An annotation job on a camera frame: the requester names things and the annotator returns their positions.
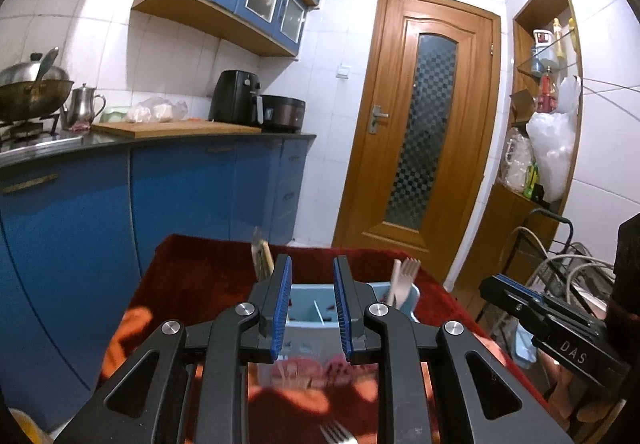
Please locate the wooden door glass panel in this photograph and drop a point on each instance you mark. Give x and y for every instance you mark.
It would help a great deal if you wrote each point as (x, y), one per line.
(380, 199)

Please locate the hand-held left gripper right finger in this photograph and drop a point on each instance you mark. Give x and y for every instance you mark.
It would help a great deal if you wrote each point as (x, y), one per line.
(344, 309)

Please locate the metal spatula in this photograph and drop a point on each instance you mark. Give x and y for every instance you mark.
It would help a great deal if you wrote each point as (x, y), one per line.
(45, 64)

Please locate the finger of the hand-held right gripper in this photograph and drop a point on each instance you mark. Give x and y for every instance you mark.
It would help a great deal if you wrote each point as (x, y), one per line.
(505, 296)

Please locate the wooden forks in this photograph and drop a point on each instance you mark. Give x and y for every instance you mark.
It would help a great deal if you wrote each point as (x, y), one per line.
(409, 276)

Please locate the blue utensil box pink label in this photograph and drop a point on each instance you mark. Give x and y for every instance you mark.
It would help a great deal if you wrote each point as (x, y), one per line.
(312, 296)

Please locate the wooden alcove shelf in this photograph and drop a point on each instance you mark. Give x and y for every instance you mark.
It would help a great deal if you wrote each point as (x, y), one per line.
(510, 224)

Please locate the metal wok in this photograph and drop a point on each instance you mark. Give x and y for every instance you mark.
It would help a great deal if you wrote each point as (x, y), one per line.
(30, 99)

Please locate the gas stove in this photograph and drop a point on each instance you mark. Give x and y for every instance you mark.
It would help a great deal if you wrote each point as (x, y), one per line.
(25, 131)

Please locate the light green bowl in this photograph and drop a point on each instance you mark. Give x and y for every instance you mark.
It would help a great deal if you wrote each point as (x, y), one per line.
(112, 115)

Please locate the wooden cutting board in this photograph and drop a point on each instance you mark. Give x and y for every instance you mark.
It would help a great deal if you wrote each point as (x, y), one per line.
(175, 128)

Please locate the clear plastic packets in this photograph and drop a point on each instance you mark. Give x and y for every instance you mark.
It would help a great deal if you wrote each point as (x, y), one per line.
(517, 159)

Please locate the black metal rack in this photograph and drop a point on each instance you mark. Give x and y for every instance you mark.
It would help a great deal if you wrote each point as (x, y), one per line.
(515, 244)

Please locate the metal kettle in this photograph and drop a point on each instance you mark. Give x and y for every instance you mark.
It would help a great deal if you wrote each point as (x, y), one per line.
(82, 106)

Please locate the white plastic bag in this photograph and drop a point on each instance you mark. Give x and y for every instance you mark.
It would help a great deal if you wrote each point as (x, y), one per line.
(552, 149)

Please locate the green bottle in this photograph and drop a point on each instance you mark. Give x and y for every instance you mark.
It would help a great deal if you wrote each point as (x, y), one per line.
(531, 181)

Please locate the cardboard box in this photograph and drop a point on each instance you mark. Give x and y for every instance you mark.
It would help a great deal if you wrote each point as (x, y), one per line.
(522, 105)

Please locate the blue base cabinets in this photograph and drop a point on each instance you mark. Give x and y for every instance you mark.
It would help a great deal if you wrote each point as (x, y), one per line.
(175, 204)

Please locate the white wall switch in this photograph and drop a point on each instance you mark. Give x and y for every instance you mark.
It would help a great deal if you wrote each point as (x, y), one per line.
(343, 72)

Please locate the dark rice cooker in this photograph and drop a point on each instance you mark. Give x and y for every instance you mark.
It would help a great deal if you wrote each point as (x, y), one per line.
(285, 114)

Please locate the yellow capped bottle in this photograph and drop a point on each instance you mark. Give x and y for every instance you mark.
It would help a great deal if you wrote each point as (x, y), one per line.
(560, 39)

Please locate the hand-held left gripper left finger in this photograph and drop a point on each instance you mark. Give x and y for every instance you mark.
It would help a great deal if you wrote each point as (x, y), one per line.
(281, 309)

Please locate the black air fryer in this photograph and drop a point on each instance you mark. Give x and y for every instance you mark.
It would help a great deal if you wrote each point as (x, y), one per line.
(230, 96)

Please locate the metal pot lid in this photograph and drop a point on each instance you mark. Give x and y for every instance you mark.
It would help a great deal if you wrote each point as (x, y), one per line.
(17, 71)

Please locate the red floral blanket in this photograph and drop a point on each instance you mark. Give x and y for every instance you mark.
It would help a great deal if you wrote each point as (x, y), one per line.
(200, 264)

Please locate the clear plastic food bags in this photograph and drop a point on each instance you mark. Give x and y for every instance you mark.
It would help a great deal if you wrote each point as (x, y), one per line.
(155, 110)

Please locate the metal fork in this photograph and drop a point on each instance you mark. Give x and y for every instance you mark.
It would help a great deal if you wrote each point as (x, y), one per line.
(337, 435)

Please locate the pile of brown eggs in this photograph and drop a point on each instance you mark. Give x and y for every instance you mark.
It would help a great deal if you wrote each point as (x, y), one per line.
(557, 384)

